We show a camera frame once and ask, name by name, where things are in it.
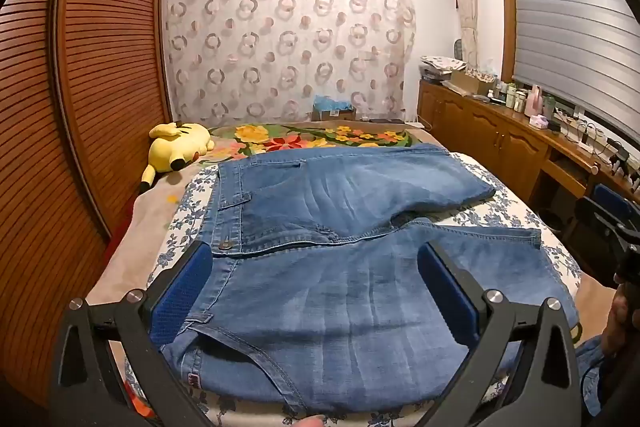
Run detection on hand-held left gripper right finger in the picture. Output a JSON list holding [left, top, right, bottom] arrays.
[[416, 241, 583, 427]]

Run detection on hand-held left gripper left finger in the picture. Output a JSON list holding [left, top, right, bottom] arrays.
[[50, 239, 216, 427]]

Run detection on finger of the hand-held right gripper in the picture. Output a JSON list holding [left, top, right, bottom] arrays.
[[575, 184, 640, 253]]

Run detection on blue denim pants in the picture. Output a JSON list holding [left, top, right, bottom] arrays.
[[160, 142, 581, 418]]

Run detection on person's right hand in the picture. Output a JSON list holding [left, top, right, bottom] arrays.
[[599, 284, 638, 358]]

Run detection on beige bed blanket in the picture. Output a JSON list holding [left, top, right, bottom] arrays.
[[87, 127, 236, 348]]

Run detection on white blue-flowered bedsheet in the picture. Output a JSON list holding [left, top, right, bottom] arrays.
[[122, 152, 583, 427]]

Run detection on person's denim-clad leg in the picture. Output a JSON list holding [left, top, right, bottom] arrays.
[[575, 337, 617, 427]]

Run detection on pink bottle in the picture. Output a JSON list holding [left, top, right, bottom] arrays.
[[525, 84, 543, 118]]

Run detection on yellow plush toy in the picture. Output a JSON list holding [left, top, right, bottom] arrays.
[[139, 122, 216, 194]]

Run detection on wooden cabinet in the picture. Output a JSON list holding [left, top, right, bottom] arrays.
[[417, 79, 640, 218]]

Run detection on colourful flower pillow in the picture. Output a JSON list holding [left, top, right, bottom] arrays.
[[205, 122, 426, 158]]

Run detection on open cardboard box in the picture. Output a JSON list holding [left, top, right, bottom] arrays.
[[450, 69, 496, 95]]

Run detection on grey window blind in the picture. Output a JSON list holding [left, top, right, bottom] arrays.
[[507, 0, 640, 128]]

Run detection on patterned paper stack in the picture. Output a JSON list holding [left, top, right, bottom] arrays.
[[420, 55, 468, 82]]

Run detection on cardboard box with blue filling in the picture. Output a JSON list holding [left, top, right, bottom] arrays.
[[312, 96, 357, 122]]

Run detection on wooden louvered wardrobe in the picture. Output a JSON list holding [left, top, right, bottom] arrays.
[[0, 0, 173, 408]]

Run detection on circle-patterned sheer curtain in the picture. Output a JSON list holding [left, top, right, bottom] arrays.
[[162, 0, 418, 128]]

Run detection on tangle of cables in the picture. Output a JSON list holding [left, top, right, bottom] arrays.
[[555, 112, 618, 162]]

